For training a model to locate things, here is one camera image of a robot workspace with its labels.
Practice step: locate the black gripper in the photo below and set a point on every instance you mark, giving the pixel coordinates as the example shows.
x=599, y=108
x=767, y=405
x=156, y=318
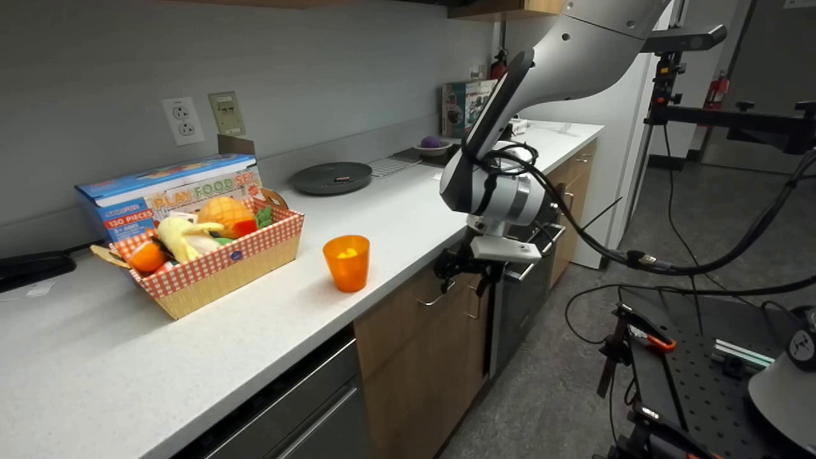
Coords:
x=461, y=259

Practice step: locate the wooden drawer with metal handle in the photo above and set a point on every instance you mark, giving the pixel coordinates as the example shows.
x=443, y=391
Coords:
x=407, y=312

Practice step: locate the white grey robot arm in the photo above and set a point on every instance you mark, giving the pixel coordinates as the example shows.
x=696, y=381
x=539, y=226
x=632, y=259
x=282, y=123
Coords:
x=586, y=49

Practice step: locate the black built-in oven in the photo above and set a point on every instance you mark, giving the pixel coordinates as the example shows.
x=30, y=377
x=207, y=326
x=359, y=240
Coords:
x=525, y=290

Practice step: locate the wooden cabinet door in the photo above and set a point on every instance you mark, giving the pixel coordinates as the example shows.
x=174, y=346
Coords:
x=419, y=398

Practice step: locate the orange plastic cup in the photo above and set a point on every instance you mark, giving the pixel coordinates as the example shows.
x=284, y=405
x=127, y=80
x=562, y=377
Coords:
x=348, y=262

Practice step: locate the purple toy in bowl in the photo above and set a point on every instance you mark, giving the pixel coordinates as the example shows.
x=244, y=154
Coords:
x=434, y=147

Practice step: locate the dark round plate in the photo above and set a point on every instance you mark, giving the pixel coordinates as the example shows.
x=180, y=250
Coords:
x=333, y=179

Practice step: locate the colourful box on counter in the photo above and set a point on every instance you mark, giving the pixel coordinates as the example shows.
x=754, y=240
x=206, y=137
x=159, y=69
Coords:
x=461, y=106

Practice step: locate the red clamp tool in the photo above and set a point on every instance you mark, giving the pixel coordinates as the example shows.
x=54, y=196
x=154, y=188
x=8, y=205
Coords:
x=646, y=330

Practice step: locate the red fire extinguisher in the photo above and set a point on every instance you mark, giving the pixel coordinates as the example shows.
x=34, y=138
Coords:
x=498, y=68

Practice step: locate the grey dishwasher front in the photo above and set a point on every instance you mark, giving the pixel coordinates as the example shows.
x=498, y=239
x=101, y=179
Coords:
x=312, y=411

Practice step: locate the white refrigerator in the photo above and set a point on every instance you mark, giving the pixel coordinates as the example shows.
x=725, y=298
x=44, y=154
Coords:
x=619, y=151

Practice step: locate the orange plush toy bread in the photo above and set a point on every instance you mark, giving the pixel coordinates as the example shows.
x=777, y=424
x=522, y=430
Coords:
x=234, y=215

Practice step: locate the wooden upper cabinet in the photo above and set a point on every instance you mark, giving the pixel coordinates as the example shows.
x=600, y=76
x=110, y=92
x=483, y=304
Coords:
x=504, y=9

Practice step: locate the black perforated robot table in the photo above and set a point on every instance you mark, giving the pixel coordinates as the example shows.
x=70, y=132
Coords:
x=739, y=384

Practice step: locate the checkered cardboard food box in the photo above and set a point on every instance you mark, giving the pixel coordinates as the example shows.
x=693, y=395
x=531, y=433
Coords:
x=182, y=290

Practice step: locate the yellow toy banana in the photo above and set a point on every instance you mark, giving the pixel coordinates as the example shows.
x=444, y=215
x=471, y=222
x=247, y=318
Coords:
x=187, y=239

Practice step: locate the orange toy fruit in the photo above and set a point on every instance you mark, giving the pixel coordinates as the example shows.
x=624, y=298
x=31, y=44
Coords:
x=146, y=259

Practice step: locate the blue play food box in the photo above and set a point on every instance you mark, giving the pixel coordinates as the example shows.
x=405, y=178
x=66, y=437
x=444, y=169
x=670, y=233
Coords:
x=132, y=205

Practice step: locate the black object at counter edge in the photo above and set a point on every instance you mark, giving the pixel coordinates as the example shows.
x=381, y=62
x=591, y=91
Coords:
x=30, y=268

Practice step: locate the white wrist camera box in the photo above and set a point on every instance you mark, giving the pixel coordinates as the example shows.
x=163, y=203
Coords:
x=506, y=250

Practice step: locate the beige wall switch plate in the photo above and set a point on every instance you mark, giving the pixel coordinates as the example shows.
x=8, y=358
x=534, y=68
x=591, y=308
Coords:
x=226, y=111

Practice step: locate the white wall outlet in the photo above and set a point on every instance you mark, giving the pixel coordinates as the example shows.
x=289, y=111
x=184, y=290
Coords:
x=184, y=120

